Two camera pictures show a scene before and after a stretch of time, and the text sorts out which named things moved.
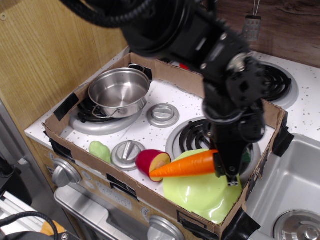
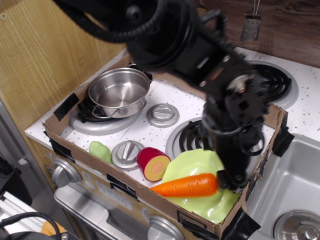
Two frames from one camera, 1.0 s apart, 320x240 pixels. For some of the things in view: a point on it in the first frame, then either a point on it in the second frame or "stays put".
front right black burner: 192,134 stays put
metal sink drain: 297,225 stays put
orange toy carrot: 200,164 → 199,185
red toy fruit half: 147,160 stays put
